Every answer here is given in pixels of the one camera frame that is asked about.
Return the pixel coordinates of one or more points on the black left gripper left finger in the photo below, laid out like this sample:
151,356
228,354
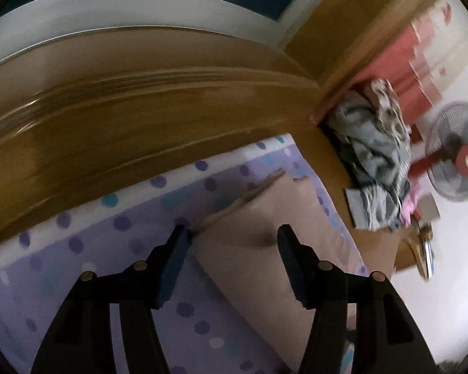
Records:
158,274

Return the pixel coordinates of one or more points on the red electric fan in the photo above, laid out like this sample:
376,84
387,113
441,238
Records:
445,159

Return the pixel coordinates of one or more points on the pink towel cloth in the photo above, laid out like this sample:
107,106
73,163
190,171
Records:
409,204

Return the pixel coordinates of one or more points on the purple polka dot bedsheet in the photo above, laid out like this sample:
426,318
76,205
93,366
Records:
180,273

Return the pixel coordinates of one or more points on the beige brown garment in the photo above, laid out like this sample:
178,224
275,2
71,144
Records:
237,248

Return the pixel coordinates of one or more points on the grey knit garment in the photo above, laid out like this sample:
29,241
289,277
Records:
372,154

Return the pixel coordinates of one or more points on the white star patterned garment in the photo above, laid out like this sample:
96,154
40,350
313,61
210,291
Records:
385,101

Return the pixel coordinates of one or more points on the red floral curtain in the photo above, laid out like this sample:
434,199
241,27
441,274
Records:
413,65

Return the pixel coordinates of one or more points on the wooden window frame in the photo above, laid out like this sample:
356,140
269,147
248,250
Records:
90,114

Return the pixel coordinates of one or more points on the grey white striped garment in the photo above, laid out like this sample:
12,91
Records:
374,208

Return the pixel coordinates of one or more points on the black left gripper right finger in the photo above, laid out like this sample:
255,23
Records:
307,274

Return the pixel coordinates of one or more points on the wooden bedside cabinet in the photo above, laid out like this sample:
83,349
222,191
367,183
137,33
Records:
384,250

